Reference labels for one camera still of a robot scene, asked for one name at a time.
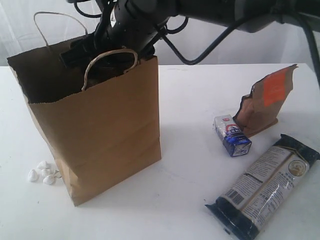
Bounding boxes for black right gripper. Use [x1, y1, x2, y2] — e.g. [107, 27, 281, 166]
[60, 0, 178, 68]

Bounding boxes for brown paper shopping bag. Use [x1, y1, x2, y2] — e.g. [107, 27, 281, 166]
[7, 40, 162, 206]

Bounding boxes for dark can with pull-tab lid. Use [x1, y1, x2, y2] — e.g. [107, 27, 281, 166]
[85, 66, 125, 89]

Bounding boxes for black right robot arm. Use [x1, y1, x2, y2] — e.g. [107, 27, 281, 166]
[60, 0, 320, 68]

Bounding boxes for brown pouch with orange label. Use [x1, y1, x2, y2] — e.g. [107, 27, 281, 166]
[233, 64, 298, 138]

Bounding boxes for small blue white carton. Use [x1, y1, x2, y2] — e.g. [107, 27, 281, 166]
[214, 115, 252, 157]

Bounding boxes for long noodle package black ends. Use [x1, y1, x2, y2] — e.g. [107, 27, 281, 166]
[206, 134, 320, 240]

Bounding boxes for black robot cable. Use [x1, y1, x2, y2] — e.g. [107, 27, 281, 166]
[67, 0, 320, 86]

